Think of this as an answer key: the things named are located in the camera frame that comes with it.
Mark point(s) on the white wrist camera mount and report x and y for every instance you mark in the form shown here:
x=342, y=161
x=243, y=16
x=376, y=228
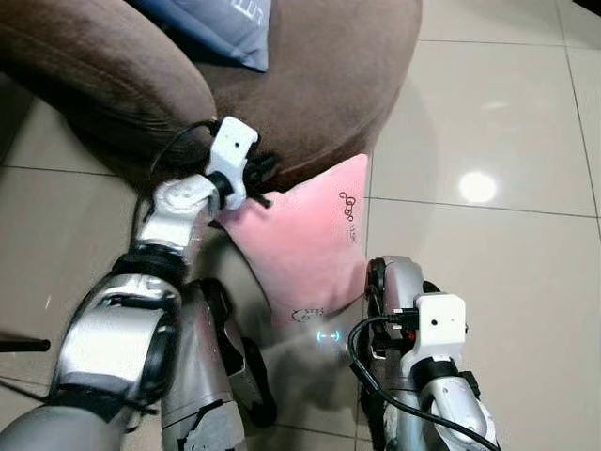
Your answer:
x=235, y=143
x=439, y=324

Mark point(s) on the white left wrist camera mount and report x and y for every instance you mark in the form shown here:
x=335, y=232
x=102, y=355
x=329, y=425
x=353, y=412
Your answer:
x=235, y=143

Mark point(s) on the brown round armchair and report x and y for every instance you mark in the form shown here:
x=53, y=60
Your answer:
x=310, y=85

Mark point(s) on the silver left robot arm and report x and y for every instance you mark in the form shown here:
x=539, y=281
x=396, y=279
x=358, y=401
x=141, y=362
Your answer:
x=113, y=338

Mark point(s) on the dark metal table frame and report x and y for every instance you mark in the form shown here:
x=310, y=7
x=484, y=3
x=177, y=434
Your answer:
x=23, y=345

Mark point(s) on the silver left robot leg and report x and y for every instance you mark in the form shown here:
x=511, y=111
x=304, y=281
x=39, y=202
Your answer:
x=202, y=376

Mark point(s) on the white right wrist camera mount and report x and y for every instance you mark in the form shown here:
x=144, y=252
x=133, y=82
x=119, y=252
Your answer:
x=439, y=324

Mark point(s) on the grey rectangular pillow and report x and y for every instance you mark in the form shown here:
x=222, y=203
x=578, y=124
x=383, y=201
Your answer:
x=211, y=28

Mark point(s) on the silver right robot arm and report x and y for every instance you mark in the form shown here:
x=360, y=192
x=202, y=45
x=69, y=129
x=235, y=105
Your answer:
x=460, y=409

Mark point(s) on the pink pillow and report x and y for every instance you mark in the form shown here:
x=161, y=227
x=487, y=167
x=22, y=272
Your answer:
x=305, y=244

